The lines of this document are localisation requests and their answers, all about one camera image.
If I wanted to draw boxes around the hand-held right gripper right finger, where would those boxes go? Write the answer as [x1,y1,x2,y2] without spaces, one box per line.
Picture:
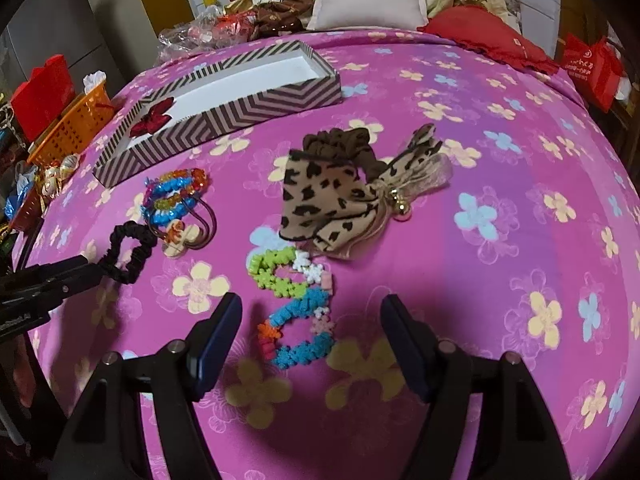
[380,294,573,480]

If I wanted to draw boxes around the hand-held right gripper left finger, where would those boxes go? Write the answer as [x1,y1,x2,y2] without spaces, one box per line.
[50,292,243,480]

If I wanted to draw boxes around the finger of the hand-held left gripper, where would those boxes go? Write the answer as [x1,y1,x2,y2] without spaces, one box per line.
[0,274,103,312]
[10,254,110,282]

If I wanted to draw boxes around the black scrunchie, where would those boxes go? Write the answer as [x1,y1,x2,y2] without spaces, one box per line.
[97,220,158,285]

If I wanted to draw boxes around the hair tie with mouse charm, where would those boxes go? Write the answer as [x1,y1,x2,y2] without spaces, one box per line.
[157,197,218,260]

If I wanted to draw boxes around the blue beaded bracelet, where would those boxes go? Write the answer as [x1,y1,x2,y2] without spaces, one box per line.
[142,180,201,230]

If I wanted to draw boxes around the leopard print fabric bow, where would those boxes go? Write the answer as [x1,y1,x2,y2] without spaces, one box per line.
[279,152,388,261]

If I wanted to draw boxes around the brown scrunchie with leopard ribbon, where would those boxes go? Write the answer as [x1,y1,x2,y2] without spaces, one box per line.
[302,124,453,223]

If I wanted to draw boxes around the striped gift box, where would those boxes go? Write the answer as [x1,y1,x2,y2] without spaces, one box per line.
[92,40,342,188]

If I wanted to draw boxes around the blue foil wrapper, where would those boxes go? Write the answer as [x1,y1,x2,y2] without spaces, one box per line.
[2,162,41,221]

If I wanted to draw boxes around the pink floral blanket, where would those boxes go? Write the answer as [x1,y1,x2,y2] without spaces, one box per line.
[10,27,640,480]

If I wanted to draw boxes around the orange plastic basket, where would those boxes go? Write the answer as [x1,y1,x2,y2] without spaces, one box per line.
[27,82,116,168]

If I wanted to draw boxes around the red bow hair clip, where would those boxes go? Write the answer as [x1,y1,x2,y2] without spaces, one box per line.
[129,97,176,138]

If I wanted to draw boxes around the red box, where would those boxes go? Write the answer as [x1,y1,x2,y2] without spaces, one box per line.
[10,54,77,143]

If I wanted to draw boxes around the grey cabinet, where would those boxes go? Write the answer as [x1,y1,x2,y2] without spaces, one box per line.
[0,0,132,97]

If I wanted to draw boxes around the clear plastic bag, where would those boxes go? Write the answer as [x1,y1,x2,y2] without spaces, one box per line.
[159,5,261,61]

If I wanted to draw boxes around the red ruffled cushion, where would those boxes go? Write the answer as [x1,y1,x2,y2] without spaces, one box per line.
[417,5,560,76]

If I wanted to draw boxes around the red shopping bag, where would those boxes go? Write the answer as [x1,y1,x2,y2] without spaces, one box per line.
[562,32,628,113]

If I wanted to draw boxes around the blue flower bead bracelet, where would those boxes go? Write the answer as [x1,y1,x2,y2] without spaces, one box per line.
[257,287,337,371]

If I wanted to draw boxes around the green flower bead bracelet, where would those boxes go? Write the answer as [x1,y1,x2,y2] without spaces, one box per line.
[247,247,333,298]

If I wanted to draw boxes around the orange beaded bracelet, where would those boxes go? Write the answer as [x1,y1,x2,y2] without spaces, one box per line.
[159,167,209,211]

